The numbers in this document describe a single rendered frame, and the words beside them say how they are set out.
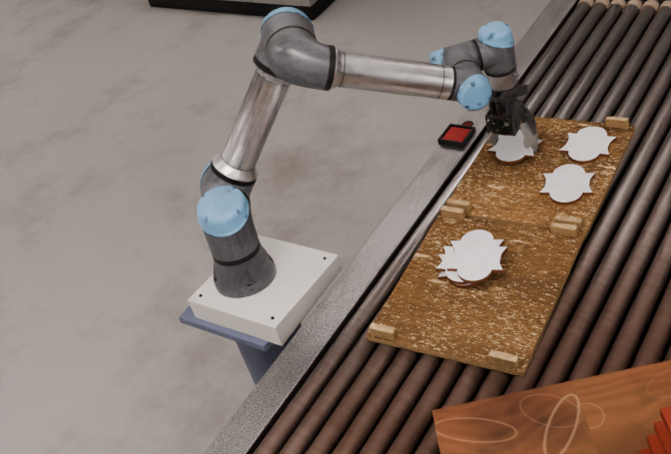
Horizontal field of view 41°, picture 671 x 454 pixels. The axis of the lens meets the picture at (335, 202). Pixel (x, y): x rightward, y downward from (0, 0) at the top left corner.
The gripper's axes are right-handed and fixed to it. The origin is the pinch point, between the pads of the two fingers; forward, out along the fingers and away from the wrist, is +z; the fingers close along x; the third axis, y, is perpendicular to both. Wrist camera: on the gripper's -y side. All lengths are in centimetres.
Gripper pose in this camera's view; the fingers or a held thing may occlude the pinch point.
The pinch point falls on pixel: (515, 145)
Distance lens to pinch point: 233.4
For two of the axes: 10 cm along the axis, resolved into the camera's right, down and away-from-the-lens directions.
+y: -4.7, 6.4, -6.1
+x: 8.5, 1.4, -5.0
